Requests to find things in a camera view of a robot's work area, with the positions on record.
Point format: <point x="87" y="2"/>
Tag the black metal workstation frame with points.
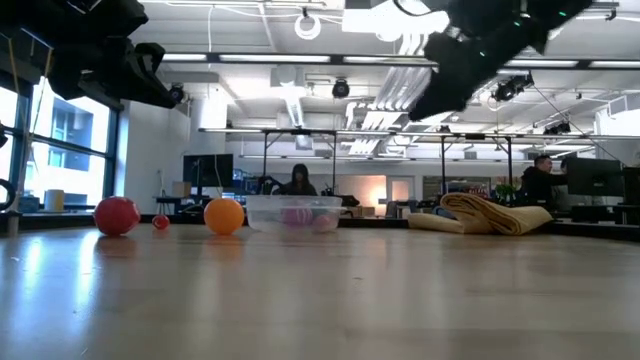
<point x="300" y="132"/>
<point x="475" y="136"/>

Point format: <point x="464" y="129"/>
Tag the tiny red toy fruit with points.
<point x="160" y="222"/>

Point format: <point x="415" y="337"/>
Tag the black computer monitor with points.
<point x="207" y="170"/>
<point x="632" y="186"/>
<point x="594" y="176"/>

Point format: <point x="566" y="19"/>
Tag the person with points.
<point x="298" y="182"/>
<point x="539" y="184"/>

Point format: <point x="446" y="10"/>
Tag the small pink toy fruit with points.
<point x="324" y="223"/>

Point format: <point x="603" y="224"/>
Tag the clear plastic tupperware container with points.
<point x="265" y="215"/>

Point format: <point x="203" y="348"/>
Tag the pinkish red round toy fruit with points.
<point x="116" y="216"/>

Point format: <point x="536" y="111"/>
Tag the green background plant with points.
<point x="505" y="192"/>

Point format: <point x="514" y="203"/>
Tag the large window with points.
<point x="75" y="125"/>

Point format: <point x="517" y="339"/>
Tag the black ceiling camera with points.
<point x="340" y="88"/>
<point x="176" y="93"/>

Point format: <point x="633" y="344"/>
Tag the orange toy fruit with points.
<point x="223" y="216"/>

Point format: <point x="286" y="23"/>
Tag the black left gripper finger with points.
<point x="100" y="75"/>
<point x="152" y="70"/>

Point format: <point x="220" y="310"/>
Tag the purple striped toy fruit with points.
<point x="297" y="216"/>

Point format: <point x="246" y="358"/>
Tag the folded yellow cloth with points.
<point x="482" y="214"/>

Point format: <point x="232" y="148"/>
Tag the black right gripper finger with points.
<point x="442" y="65"/>
<point x="470" y="80"/>

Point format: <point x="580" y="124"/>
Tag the long ceiling light fixture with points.
<point x="275" y="58"/>

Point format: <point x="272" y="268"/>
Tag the white cylinder container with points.
<point x="54" y="200"/>

